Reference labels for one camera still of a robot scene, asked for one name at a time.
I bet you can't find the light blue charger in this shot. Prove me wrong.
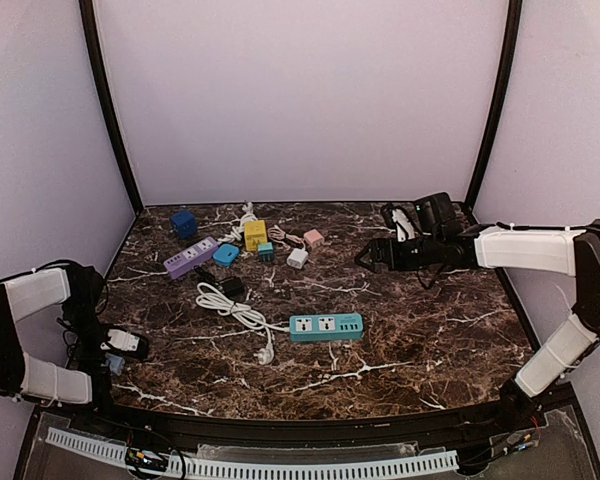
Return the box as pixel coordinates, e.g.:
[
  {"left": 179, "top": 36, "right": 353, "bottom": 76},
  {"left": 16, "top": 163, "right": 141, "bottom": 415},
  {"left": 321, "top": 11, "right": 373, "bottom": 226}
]
[{"left": 105, "top": 353, "right": 125, "bottom": 376}]

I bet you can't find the teal power strip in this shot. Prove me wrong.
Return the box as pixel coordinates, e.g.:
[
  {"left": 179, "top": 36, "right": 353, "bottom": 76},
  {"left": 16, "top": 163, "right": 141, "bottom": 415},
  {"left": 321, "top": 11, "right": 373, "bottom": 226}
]
[{"left": 289, "top": 313, "right": 364, "bottom": 343}]

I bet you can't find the yellow cube socket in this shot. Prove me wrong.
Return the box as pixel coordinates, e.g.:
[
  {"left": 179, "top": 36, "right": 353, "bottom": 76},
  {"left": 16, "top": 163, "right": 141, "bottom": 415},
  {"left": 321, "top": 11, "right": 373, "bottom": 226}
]
[{"left": 243, "top": 220, "right": 268, "bottom": 252}]

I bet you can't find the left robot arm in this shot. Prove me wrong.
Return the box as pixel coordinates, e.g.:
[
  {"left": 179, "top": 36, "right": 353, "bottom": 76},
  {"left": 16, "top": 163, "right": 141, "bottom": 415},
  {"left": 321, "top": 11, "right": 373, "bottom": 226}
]
[{"left": 0, "top": 259, "right": 112, "bottom": 411}]

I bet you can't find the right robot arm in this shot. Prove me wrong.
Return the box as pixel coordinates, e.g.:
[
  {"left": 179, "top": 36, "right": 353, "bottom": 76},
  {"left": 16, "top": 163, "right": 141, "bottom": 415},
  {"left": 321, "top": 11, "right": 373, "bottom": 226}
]
[{"left": 355, "top": 192, "right": 600, "bottom": 419}]

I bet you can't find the small teal plug adapter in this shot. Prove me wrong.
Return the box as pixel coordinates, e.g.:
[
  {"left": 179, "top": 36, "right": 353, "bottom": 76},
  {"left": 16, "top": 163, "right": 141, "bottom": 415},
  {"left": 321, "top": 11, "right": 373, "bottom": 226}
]
[{"left": 257, "top": 242, "right": 275, "bottom": 263}]

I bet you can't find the black plug adapter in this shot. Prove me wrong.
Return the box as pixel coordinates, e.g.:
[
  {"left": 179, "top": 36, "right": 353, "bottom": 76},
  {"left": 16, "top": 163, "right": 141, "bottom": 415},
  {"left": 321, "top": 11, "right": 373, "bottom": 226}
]
[{"left": 218, "top": 277, "right": 245, "bottom": 299}]

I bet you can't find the pink charger cube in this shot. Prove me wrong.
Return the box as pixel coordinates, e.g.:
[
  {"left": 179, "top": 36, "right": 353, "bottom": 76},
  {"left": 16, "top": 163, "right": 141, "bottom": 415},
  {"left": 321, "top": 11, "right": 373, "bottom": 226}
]
[{"left": 303, "top": 229, "right": 325, "bottom": 249}]

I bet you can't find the white charger cube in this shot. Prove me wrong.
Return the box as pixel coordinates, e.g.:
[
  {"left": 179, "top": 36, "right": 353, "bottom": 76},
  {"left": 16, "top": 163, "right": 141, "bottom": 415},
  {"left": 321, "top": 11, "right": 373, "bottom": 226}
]
[{"left": 286, "top": 248, "right": 309, "bottom": 270}]

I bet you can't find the purple power strip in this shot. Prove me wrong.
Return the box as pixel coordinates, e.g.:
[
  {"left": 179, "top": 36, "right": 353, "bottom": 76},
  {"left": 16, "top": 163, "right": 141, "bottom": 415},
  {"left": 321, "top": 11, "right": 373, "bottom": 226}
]
[{"left": 163, "top": 237, "right": 220, "bottom": 280}]

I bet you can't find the dark blue cube socket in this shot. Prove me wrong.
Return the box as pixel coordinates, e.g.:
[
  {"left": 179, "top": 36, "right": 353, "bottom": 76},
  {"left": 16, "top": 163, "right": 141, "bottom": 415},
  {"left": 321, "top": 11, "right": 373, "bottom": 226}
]
[{"left": 170, "top": 210, "right": 198, "bottom": 239}]

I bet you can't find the blue flat adapter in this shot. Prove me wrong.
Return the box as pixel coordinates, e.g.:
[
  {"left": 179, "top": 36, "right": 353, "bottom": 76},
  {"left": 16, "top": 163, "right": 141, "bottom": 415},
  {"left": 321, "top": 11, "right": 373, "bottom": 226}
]
[{"left": 213, "top": 244, "right": 240, "bottom": 268}]

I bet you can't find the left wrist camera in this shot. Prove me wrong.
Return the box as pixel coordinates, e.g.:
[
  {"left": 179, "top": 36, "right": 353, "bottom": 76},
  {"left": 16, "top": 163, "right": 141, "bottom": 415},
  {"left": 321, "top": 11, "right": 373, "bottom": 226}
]
[{"left": 100, "top": 328, "right": 149, "bottom": 360}]

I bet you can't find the white cable of yellow cube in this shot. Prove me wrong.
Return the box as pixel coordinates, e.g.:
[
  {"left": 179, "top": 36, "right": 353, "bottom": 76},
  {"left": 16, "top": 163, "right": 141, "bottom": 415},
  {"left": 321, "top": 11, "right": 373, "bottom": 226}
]
[{"left": 221, "top": 200, "right": 257, "bottom": 246}]

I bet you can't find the white slotted cable duct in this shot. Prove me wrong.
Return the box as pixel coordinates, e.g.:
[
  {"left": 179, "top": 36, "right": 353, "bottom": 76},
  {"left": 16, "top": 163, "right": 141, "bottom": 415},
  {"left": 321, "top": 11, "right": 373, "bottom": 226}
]
[{"left": 45, "top": 427, "right": 459, "bottom": 479}]

